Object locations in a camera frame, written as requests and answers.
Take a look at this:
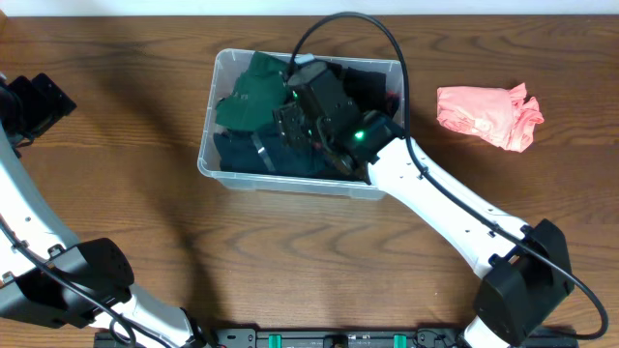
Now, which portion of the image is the dark navy fleece garment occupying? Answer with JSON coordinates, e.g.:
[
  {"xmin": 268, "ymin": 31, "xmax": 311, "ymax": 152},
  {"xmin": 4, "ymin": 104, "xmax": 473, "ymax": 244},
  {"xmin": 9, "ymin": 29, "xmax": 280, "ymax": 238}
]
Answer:
[{"xmin": 213, "ymin": 127, "xmax": 354, "ymax": 181}]

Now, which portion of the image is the dark green garment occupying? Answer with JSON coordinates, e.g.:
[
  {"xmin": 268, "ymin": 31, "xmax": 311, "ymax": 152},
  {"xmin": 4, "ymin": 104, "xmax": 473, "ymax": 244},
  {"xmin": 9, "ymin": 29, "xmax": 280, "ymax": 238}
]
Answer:
[{"xmin": 216, "ymin": 52, "xmax": 289, "ymax": 131}]

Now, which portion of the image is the black garment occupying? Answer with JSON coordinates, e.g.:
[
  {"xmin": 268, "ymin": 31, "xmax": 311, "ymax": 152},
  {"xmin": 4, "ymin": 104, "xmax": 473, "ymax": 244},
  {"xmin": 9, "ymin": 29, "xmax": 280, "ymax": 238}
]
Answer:
[{"xmin": 327, "ymin": 62, "xmax": 400, "ymax": 118}]

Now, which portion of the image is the pink garment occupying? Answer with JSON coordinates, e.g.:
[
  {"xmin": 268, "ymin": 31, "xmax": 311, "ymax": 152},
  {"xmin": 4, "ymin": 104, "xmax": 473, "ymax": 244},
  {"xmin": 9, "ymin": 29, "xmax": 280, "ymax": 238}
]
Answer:
[{"xmin": 436, "ymin": 83, "xmax": 545, "ymax": 153}]

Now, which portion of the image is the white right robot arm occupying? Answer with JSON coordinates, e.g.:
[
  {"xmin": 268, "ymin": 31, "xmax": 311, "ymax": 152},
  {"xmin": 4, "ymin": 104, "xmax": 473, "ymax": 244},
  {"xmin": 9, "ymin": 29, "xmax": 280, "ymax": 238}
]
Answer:
[{"xmin": 273, "ymin": 61, "xmax": 574, "ymax": 347}]

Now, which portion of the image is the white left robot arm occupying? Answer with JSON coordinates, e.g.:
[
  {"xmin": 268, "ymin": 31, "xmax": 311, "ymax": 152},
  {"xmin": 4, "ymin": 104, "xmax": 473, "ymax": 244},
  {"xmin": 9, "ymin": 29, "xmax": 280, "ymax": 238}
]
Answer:
[{"xmin": 1, "ymin": 73, "xmax": 217, "ymax": 347}]

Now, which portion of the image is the clear plastic storage bin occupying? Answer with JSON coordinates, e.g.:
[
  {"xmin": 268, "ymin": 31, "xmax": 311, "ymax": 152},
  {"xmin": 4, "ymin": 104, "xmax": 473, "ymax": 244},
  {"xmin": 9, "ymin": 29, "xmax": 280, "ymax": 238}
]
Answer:
[{"xmin": 197, "ymin": 48, "xmax": 404, "ymax": 200}]

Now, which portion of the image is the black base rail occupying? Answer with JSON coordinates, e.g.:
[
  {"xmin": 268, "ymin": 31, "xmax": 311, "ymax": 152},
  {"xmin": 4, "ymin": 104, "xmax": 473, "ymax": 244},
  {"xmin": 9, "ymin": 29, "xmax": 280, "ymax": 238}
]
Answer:
[{"xmin": 94, "ymin": 328, "xmax": 580, "ymax": 348}]

